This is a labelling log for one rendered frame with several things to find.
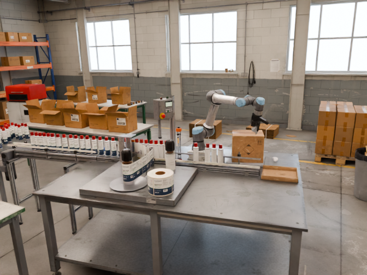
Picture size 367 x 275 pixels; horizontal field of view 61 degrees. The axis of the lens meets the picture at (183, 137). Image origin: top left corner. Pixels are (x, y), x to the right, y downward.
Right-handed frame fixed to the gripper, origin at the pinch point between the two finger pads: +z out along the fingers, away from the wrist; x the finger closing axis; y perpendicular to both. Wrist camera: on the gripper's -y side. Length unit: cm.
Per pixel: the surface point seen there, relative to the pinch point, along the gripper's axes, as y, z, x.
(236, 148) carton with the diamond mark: 17.2, 17.5, 3.3
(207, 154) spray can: 44, 16, 21
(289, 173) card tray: -30.7, 22.6, 27.4
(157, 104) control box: 96, -19, -2
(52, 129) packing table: 291, 108, -141
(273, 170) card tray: -17.9, 25.3, 21.9
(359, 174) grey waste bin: -151, 92, -81
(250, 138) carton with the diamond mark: 5.0, 6.5, 0.8
